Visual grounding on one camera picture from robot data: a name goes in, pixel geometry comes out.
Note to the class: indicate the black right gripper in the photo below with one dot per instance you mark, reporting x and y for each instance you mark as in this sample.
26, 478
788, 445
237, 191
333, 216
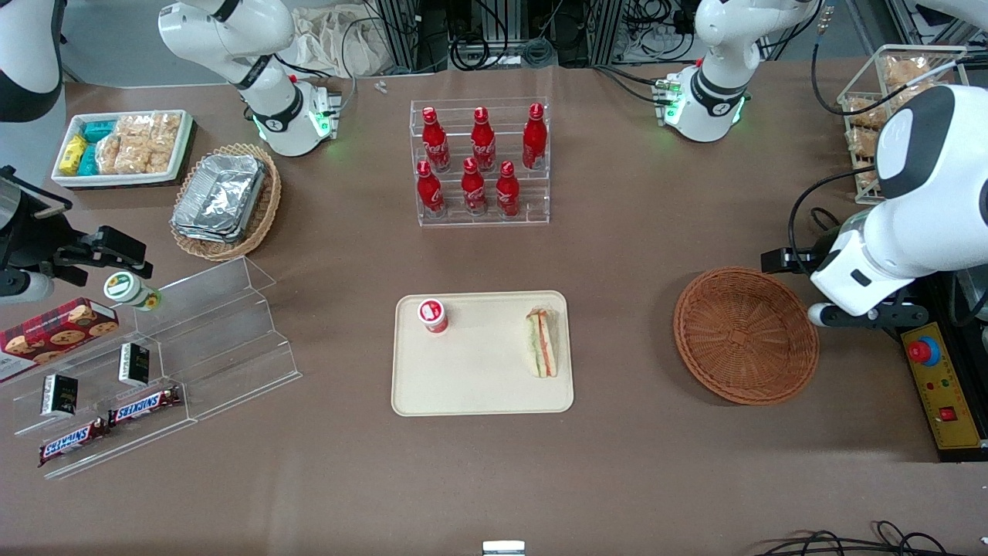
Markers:
31, 239

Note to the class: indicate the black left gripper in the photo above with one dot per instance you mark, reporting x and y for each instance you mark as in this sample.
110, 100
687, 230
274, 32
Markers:
803, 255

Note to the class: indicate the triangle sandwich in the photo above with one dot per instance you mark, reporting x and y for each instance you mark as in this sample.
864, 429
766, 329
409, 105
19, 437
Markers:
542, 344

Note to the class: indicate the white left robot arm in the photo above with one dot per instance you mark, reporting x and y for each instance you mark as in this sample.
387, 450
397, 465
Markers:
926, 216

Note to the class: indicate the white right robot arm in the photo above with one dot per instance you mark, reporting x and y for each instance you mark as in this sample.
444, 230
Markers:
270, 100

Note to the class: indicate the white rectangular snack tray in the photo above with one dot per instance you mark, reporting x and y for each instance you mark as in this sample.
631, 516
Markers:
123, 178

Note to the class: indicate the brown wicker basket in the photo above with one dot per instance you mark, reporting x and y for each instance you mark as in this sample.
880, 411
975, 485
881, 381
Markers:
745, 336

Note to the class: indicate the light woven wicker basket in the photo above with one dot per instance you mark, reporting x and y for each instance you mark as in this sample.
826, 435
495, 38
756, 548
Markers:
266, 208

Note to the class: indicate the beige plastic tray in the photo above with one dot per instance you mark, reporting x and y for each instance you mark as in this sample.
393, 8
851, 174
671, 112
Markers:
478, 371

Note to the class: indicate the green lidded yogurt cup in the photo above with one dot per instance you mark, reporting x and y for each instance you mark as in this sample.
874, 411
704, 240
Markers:
123, 287

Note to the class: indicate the red tartan cookie box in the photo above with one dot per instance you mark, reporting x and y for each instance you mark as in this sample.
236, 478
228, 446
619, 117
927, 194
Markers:
54, 328

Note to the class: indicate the teal snack pack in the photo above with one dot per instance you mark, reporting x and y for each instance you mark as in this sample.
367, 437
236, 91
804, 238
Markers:
99, 130
89, 161

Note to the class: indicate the yellow snack pack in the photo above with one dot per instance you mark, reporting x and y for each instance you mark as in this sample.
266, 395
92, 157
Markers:
73, 153

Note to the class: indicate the clear rice cracker bag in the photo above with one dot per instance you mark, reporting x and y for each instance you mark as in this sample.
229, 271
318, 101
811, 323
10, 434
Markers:
123, 150
162, 143

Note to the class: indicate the small black snack box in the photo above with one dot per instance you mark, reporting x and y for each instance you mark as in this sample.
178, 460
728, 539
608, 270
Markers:
134, 364
59, 395

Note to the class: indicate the clear bag of crackers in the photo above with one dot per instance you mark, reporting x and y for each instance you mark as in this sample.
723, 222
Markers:
866, 114
863, 158
907, 71

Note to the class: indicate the silver foil packets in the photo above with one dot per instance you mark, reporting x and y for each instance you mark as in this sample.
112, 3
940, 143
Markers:
220, 193

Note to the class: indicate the Snickers chocolate bar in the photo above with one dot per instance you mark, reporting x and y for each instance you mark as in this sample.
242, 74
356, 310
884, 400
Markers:
69, 442
147, 404

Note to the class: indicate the clear acrylic stepped shelf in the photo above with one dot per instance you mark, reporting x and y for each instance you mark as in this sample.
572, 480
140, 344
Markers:
231, 340

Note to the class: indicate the yellow emergency stop box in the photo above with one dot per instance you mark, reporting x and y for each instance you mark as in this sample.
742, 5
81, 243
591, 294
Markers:
945, 386

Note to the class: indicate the clear acrylic bottle rack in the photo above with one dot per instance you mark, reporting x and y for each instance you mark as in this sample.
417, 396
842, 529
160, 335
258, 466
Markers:
529, 202

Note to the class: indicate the red cola bottle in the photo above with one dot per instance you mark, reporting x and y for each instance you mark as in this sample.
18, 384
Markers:
534, 135
483, 139
507, 189
434, 139
429, 189
472, 185

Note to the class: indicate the beige cloth bag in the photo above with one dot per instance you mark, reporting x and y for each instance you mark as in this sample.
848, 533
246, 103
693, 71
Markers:
332, 42

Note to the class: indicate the red lidded yogurt cup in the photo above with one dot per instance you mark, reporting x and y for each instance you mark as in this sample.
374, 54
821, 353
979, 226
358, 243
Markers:
432, 313

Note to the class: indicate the small white block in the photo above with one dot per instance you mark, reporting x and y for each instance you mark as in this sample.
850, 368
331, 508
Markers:
503, 549

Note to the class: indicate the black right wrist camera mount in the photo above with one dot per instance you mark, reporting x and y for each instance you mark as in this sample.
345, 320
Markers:
23, 197

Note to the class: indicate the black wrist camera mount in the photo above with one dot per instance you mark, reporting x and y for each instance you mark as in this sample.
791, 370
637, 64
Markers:
23, 197
888, 316

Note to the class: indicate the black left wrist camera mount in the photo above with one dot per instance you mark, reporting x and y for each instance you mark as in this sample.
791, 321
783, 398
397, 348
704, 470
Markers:
888, 316

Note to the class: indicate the aluminium frame post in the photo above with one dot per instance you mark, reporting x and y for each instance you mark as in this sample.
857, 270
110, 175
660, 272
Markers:
401, 31

